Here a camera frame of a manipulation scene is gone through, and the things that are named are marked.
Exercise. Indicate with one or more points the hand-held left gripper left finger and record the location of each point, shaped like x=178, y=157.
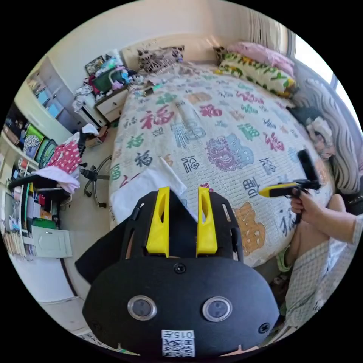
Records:
x=158, y=227

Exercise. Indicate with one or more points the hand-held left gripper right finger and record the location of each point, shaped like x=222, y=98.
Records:
x=206, y=232

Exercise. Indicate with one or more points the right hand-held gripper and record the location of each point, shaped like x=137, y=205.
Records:
x=309, y=184

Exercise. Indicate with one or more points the person's right forearm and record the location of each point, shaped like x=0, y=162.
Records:
x=337, y=224

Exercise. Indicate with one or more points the white t-shirt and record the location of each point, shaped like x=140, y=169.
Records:
x=141, y=190

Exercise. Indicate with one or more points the person's right hand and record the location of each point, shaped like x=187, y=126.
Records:
x=307, y=208

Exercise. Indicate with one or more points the fluffy cream plush toy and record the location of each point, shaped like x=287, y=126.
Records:
x=322, y=134

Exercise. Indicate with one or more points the black cloth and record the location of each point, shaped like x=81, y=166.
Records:
x=302, y=113

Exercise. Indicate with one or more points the office chair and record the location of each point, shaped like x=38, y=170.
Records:
x=95, y=177

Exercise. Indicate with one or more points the grey wavy striped blanket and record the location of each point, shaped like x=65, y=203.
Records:
x=337, y=127

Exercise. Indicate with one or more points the bed with printed quilt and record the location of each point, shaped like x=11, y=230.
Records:
x=227, y=119

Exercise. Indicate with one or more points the person's body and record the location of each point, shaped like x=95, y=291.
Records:
x=312, y=283

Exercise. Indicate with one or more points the pile of clothes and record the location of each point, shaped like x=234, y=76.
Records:
x=66, y=158

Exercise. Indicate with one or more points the floral rolled blanket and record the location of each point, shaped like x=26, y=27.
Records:
x=255, y=73

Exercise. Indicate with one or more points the pink pillow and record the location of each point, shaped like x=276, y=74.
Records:
x=261, y=55

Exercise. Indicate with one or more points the cluttered nightstand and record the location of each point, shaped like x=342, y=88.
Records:
x=110, y=102

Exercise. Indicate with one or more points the window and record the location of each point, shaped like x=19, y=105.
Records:
x=320, y=59

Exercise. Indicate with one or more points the cluttered shelf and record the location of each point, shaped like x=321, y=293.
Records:
x=25, y=198

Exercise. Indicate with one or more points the curtain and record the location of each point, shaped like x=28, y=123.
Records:
x=269, y=31

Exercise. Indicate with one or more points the white cupboard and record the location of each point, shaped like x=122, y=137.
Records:
x=56, y=96

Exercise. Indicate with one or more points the dark patterned pillow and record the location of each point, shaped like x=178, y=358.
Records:
x=160, y=58

